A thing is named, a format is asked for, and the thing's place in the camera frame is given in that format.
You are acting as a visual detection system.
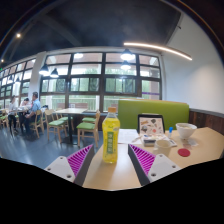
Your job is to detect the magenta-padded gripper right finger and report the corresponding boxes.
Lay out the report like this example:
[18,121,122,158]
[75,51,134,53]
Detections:
[127,143,183,186]

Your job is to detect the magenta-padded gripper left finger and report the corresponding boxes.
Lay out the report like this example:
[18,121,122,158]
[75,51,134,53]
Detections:
[43,143,95,187]

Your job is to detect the yellow drink bottle orange cap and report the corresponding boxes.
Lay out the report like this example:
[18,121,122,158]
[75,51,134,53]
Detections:
[101,106,121,164]

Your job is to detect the white ceramic mug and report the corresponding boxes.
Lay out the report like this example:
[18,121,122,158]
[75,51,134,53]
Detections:
[153,138,174,158]

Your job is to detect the flat round red coaster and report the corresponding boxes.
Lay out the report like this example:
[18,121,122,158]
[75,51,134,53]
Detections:
[177,148,191,158]

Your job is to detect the small dark box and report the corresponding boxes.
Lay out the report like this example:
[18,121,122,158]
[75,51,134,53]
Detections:
[142,137,157,147]

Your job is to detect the colourful printed sheet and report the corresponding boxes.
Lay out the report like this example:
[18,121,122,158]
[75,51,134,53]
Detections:
[139,133,178,148]

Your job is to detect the pen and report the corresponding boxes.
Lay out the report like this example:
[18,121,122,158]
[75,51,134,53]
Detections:
[131,135,143,144]

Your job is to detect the black-framed tablet with pictures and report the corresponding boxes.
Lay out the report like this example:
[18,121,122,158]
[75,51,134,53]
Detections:
[137,114,166,136]

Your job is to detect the white bowl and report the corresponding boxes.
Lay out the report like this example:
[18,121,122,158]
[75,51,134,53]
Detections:
[175,122,198,140]

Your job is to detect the green upholstered bench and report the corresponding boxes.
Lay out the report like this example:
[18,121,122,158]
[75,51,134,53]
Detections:
[117,98,190,131]

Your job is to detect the light wooden dining table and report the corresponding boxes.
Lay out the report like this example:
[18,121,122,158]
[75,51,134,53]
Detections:
[53,107,88,144]

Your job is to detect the person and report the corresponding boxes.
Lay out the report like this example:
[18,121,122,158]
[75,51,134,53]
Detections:
[7,96,19,133]
[19,97,32,114]
[23,91,43,134]

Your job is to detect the large dark-framed window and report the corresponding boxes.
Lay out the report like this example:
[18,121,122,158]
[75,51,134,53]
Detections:
[0,51,163,113]

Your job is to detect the black pendant lamps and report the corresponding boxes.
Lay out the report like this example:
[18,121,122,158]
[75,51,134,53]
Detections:
[6,48,136,84]

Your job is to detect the long curved ceiling light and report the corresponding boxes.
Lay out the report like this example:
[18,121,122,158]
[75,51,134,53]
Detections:
[123,41,194,62]

